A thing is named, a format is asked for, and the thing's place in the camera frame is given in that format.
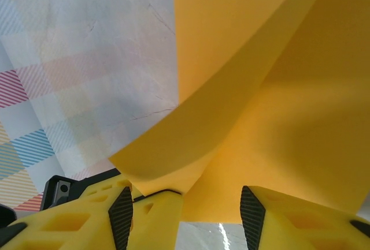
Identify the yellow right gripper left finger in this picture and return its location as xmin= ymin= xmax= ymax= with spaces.
xmin=0 ymin=174 xmax=134 ymax=250

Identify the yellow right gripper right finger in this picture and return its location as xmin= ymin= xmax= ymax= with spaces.
xmin=240 ymin=185 xmax=370 ymax=250

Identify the orange-yellow cloth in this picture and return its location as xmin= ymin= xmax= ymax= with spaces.
xmin=108 ymin=0 xmax=370 ymax=225

